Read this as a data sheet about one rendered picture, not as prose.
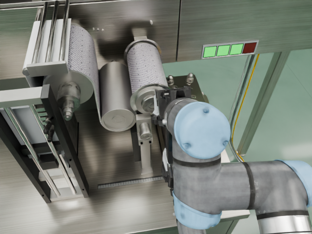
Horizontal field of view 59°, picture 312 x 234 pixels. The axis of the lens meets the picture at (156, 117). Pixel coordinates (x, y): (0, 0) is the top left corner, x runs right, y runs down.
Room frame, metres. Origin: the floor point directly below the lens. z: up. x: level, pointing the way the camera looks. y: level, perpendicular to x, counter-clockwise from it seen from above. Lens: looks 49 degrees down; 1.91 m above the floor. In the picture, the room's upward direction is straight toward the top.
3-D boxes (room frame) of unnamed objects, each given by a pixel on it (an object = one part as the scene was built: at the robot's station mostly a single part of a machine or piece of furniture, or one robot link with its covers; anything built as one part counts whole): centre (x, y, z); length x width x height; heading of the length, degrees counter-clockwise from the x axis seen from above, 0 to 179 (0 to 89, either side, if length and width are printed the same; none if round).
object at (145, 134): (0.56, 0.03, 1.18); 0.04 x 0.02 x 0.04; 99
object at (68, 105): (0.52, 0.25, 1.34); 0.06 x 0.03 x 0.03; 9
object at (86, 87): (0.74, 0.28, 1.34); 0.25 x 0.14 x 0.14; 9
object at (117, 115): (0.75, 0.15, 1.18); 0.26 x 0.12 x 0.12; 9
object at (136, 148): (0.80, 0.08, 1.00); 0.33 x 0.07 x 0.20; 9
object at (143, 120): (0.60, 0.04, 1.05); 0.06 x 0.05 x 0.31; 9
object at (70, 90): (0.58, 0.25, 1.34); 0.06 x 0.06 x 0.06; 9
